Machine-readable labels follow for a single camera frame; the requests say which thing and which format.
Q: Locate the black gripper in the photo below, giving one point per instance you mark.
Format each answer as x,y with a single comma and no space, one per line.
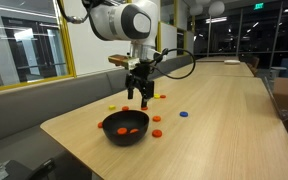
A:
141,71

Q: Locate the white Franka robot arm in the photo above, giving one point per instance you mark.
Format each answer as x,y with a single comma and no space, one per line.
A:
105,20

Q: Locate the black bowl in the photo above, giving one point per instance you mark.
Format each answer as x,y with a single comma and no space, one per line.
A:
125,135

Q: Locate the yellow block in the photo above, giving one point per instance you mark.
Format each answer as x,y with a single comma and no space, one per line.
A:
112,107

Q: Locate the narrow yellow framed window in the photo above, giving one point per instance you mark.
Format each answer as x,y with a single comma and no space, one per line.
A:
181,41

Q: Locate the light wood table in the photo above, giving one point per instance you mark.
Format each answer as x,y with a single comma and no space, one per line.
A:
214,58
217,69

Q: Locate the white globe lamp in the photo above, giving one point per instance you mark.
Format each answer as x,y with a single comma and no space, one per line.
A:
216,8
196,9

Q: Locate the dark brown chair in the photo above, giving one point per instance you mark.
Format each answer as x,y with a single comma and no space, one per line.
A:
254,65

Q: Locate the gray upholstered bench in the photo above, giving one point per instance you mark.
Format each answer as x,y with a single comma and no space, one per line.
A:
24,110

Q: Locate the black equipment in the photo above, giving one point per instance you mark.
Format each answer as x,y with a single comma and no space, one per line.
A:
40,168

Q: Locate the white round stool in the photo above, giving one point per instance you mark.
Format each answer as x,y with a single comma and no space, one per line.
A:
277,69

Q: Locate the green exit sign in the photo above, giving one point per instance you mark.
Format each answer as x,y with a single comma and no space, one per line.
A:
259,6

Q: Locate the large yellow framed window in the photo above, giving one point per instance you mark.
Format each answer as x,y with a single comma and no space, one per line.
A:
4,33

